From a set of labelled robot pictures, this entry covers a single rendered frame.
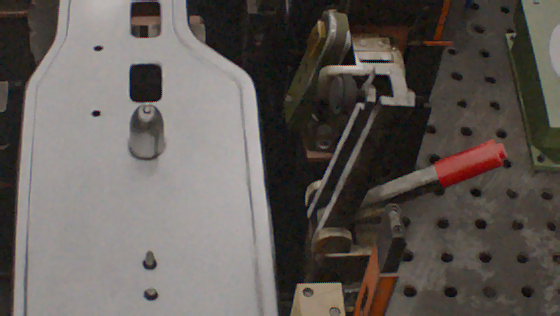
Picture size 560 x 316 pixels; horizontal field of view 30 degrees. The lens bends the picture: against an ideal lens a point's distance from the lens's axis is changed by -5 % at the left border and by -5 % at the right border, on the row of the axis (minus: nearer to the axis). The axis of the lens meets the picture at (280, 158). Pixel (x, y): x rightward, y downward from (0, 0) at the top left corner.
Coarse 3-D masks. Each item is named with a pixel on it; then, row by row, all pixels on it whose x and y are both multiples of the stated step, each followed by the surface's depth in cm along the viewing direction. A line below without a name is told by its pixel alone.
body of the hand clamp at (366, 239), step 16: (352, 224) 88; (368, 224) 88; (352, 240) 88; (368, 240) 87; (304, 256) 93; (320, 256) 86; (336, 256) 85; (352, 256) 86; (368, 256) 86; (304, 272) 93; (320, 272) 87; (336, 272) 87; (352, 272) 88; (352, 288) 90; (352, 304) 92
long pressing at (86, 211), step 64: (64, 0) 108; (128, 0) 109; (64, 64) 102; (128, 64) 103; (192, 64) 104; (64, 128) 97; (128, 128) 98; (192, 128) 99; (256, 128) 99; (64, 192) 93; (128, 192) 93; (192, 192) 94; (256, 192) 94; (64, 256) 89; (128, 256) 89; (192, 256) 90; (256, 256) 90
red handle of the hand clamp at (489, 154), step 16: (480, 144) 82; (496, 144) 82; (448, 160) 82; (464, 160) 82; (480, 160) 81; (496, 160) 81; (416, 176) 83; (432, 176) 83; (448, 176) 82; (464, 176) 82; (368, 192) 85; (384, 192) 84; (400, 192) 83; (416, 192) 83; (320, 208) 86; (368, 208) 84; (384, 208) 85
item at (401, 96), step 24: (384, 72) 75; (336, 96) 74; (360, 96) 75; (384, 96) 74; (408, 96) 75; (360, 120) 79; (384, 120) 75; (360, 144) 77; (384, 144) 77; (336, 168) 83; (360, 168) 79; (336, 192) 81; (360, 192) 81; (312, 216) 88; (336, 216) 83
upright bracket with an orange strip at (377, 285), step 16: (384, 224) 71; (400, 224) 69; (384, 240) 71; (400, 240) 69; (384, 256) 71; (400, 256) 71; (368, 272) 76; (384, 272) 72; (368, 288) 76; (384, 288) 73; (368, 304) 76; (384, 304) 75
